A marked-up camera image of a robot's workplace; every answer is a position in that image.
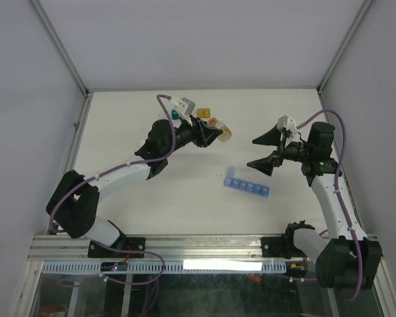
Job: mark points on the grey slotted cable duct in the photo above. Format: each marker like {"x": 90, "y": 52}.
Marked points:
{"x": 169, "y": 267}

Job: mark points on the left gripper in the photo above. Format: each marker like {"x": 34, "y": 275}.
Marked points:
{"x": 198, "y": 129}

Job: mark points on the left aluminium frame post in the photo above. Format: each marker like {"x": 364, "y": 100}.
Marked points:
{"x": 60, "y": 49}

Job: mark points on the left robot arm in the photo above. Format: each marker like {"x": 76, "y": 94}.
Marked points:
{"x": 74, "y": 203}

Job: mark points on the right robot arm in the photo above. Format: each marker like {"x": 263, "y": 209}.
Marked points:
{"x": 347, "y": 259}

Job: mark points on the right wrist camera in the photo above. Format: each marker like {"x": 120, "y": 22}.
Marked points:
{"x": 286, "y": 123}

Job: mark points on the amber pill bottle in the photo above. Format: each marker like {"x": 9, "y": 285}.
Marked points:
{"x": 225, "y": 134}

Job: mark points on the aluminium front rail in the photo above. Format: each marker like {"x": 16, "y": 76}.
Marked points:
{"x": 172, "y": 247}

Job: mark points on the right aluminium frame post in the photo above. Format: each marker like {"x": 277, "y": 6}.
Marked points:
{"x": 345, "y": 43}

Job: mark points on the aluminium frame post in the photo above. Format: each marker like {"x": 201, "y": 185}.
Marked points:
{"x": 345, "y": 43}
{"x": 60, "y": 49}

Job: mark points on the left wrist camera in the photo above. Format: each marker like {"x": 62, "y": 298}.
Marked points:
{"x": 183, "y": 106}

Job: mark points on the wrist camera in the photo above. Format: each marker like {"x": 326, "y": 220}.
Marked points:
{"x": 183, "y": 106}
{"x": 286, "y": 123}

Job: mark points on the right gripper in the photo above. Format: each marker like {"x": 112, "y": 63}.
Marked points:
{"x": 266, "y": 164}

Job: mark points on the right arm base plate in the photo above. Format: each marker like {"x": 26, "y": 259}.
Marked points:
{"x": 288, "y": 247}

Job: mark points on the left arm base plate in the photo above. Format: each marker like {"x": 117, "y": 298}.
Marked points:
{"x": 126, "y": 246}

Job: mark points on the blue weekly pill organizer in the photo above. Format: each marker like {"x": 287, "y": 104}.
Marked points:
{"x": 231, "y": 181}

